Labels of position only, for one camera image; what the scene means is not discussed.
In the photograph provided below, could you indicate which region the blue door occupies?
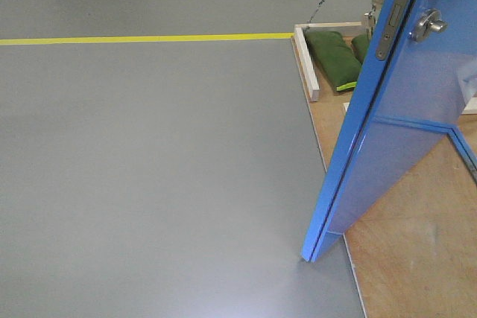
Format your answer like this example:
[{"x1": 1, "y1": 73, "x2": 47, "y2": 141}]
[{"x1": 301, "y1": 0, "x2": 476, "y2": 261}]

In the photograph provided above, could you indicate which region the blue door plywood platform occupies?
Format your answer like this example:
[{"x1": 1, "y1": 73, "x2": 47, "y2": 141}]
[{"x1": 290, "y1": 22, "x2": 477, "y2": 318}]

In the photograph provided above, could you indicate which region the green sandbag left of pair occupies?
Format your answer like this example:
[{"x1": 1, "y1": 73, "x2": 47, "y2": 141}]
[{"x1": 305, "y1": 31, "x2": 361, "y2": 92}]

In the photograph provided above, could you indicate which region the green sandbag of pair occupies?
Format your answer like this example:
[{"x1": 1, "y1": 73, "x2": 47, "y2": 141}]
[
  {"x1": 351, "y1": 34, "x2": 370, "y2": 63},
  {"x1": 305, "y1": 31, "x2": 361, "y2": 92}
]

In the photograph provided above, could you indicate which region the green sandbag right of pair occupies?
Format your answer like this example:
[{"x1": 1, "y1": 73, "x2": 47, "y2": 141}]
[{"x1": 351, "y1": 34, "x2": 370, "y2": 63}]

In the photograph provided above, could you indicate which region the silver thumb turn lock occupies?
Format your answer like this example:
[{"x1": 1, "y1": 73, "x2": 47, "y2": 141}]
[{"x1": 411, "y1": 8, "x2": 448, "y2": 42}]

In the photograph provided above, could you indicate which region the metal latch face plate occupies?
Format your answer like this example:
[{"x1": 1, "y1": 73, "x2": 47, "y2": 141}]
[{"x1": 376, "y1": 0, "x2": 408, "y2": 60}]

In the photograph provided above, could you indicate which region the white corner rail far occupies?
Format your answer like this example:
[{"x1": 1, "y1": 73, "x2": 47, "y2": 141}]
[{"x1": 291, "y1": 22, "x2": 364, "y2": 103}]

